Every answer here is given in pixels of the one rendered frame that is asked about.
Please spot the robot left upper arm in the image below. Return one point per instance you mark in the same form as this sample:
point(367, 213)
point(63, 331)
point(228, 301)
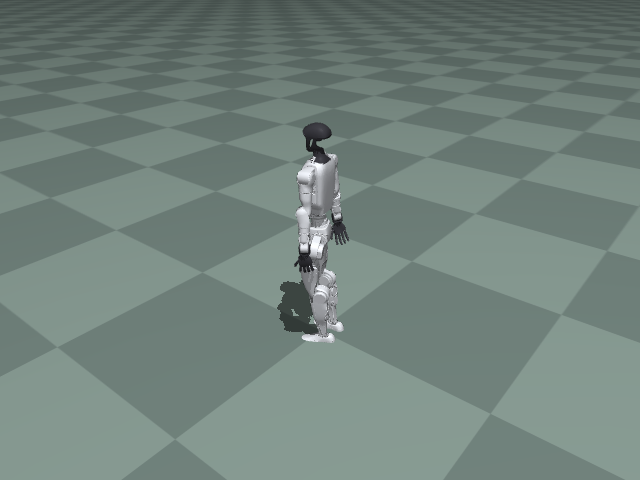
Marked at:
point(305, 181)

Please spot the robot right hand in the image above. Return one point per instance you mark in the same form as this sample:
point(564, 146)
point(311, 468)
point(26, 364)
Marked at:
point(338, 228)

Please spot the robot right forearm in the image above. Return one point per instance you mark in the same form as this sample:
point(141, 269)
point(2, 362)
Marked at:
point(336, 209)

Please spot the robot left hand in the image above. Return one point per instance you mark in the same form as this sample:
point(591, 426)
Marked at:
point(304, 260)

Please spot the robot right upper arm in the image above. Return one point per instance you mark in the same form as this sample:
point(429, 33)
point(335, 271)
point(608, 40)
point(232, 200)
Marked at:
point(336, 174)

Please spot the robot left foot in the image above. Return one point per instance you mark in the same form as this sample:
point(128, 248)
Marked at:
point(314, 337)

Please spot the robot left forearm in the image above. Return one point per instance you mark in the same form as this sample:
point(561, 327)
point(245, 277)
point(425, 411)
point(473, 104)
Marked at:
point(304, 225)

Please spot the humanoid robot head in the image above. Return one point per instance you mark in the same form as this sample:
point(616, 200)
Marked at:
point(317, 132)

